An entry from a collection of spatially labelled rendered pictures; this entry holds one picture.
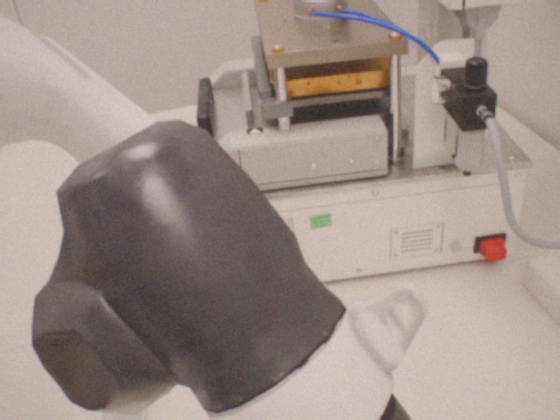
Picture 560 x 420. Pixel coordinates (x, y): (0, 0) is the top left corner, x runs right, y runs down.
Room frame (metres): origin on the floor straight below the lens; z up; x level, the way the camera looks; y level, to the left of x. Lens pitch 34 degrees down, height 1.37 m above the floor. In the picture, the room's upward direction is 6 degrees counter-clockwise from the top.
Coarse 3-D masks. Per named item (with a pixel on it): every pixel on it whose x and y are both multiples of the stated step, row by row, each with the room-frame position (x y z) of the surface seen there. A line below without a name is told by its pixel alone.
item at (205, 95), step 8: (200, 80) 0.90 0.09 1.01; (208, 80) 0.90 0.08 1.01; (200, 88) 0.87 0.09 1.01; (208, 88) 0.86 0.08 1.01; (200, 96) 0.83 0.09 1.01; (208, 96) 0.83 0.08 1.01; (200, 104) 0.80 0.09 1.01; (208, 104) 0.80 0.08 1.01; (200, 112) 0.78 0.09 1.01; (208, 112) 0.78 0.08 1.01; (200, 120) 0.76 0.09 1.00; (208, 120) 0.76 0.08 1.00; (208, 128) 0.76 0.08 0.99
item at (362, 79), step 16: (320, 64) 0.78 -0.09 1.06; (336, 64) 0.78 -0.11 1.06; (352, 64) 0.77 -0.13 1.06; (368, 64) 0.77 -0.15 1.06; (384, 64) 0.76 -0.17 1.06; (272, 80) 0.74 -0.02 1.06; (288, 80) 0.74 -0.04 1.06; (304, 80) 0.74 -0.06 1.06; (320, 80) 0.74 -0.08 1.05; (336, 80) 0.74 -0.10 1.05; (352, 80) 0.74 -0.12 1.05; (368, 80) 0.74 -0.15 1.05; (384, 80) 0.74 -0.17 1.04; (272, 96) 0.77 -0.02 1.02; (304, 96) 0.74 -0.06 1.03; (320, 96) 0.74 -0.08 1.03; (336, 96) 0.74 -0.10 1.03; (352, 96) 0.74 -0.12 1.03; (368, 96) 0.74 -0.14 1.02; (384, 96) 0.74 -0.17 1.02
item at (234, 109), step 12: (216, 96) 0.92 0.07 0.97; (228, 96) 0.91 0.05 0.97; (240, 96) 0.91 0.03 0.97; (252, 96) 0.90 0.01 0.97; (216, 108) 0.87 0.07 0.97; (228, 108) 0.87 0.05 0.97; (240, 108) 0.86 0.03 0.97; (252, 108) 0.86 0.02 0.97; (216, 120) 0.83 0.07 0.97; (228, 120) 0.82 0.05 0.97; (240, 120) 0.82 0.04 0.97; (252, 120) 0.76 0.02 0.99; (264, 120) 0.81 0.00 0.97; (216, 132) 0.79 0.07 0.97; (228, 132) 0.78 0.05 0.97; (408, 132) 0.73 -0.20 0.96
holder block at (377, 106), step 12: (300, 108) 0.82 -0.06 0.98; (312, 108) 0.81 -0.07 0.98; (324, 108) 0.77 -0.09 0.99; (336, 108) 0.77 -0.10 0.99; (348, 108) 0.77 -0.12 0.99; (360, 108) 0.79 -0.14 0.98; (372, 108) 0.76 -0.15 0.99; (384, 108) 0.76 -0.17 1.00; (276, 120) 0.79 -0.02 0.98; (300, 120) 0.74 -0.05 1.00; (312, 120) 0.74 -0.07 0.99; (324, 120) 0.74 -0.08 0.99; (384, 120) 0.74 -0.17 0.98
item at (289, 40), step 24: (264, 0) 0.96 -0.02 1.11; (288, 0) 0.95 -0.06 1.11; (312, 0) 0.81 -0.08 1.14; (336, 0) 0.81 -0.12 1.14; (360, 0) 0.90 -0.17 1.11; (264, 24) 0.83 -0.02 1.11; (288, 24) 0.82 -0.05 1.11; (312, 24) 0.81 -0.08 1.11; (336, 24) 0.80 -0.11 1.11; (360, 24) 0.79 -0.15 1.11; (384, 24) 0.70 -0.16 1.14; (264, 48) 0.76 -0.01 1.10; (288, 48) 0.72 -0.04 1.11; (312, 48) 0.71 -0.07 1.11; (336, 48) 0.71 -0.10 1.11; (360, 48) 0.71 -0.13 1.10; (384, 48) 0.71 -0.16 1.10
